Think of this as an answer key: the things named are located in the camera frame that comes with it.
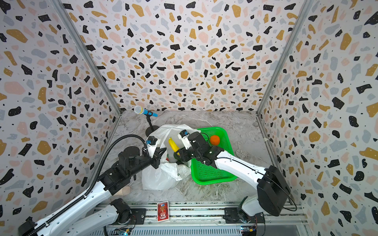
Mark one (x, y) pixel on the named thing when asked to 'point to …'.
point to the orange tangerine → (215, 140)
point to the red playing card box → (162, 211)
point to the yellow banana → (173, 145)
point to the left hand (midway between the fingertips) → (166, 148)
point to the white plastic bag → (169, 173)
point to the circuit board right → (248, 230)
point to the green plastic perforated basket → (205, 174)
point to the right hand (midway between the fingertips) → (178, 152)
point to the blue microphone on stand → (139, 109)
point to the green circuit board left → (123, 231)
